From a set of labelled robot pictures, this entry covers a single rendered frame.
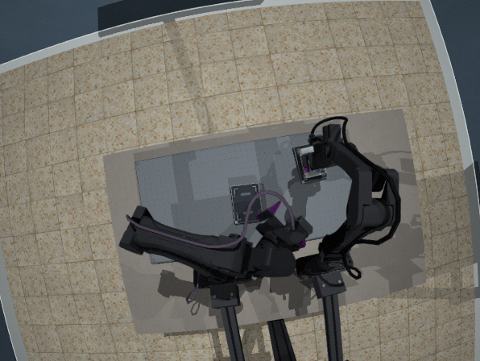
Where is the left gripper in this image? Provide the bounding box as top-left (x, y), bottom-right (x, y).
top-left (255, 201), bottom-right (308, 252)

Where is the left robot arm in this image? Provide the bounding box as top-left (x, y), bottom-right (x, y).
top-left (119, 205), bottom-right (296, 287)

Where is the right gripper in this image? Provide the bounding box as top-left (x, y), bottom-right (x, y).
top-left (301, 134), bottom-right (337, 172)

